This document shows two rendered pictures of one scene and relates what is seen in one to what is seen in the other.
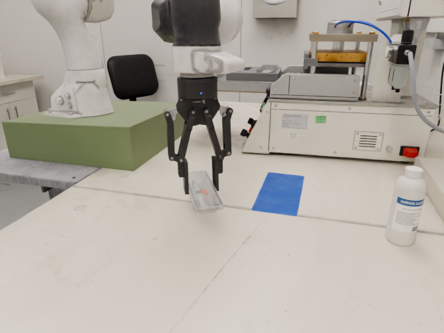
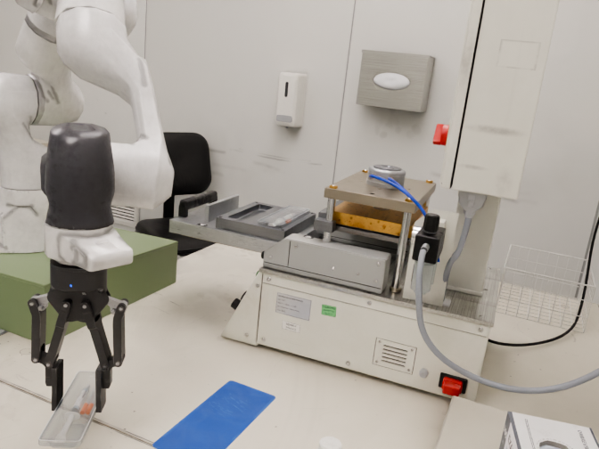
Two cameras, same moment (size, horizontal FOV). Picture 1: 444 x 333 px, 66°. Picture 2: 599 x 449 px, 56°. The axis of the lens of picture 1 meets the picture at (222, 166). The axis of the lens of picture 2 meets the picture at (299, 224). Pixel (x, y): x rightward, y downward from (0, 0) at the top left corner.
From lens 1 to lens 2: 0.40 m
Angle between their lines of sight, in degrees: 9
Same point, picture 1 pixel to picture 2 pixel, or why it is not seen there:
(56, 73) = not seen: hidden behind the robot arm
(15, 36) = not seen: hidden behind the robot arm
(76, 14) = (16, 120)
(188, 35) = (57, 214)
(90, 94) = (24, 222)
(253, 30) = (358, 120)
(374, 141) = (403, 357)
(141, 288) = not seen: outside the picture
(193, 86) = (61, 275)
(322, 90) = (333, 269)
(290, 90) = (290, 260)
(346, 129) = (364, 332)
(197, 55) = (64, 240)
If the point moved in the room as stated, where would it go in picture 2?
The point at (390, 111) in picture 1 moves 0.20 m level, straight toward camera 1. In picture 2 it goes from (426, 318) to (376, 355)
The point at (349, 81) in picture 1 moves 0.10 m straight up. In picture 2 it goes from (371, 264) to (378, 213)
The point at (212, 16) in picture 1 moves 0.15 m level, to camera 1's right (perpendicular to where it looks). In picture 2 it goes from (89, 194) to (201, 210)
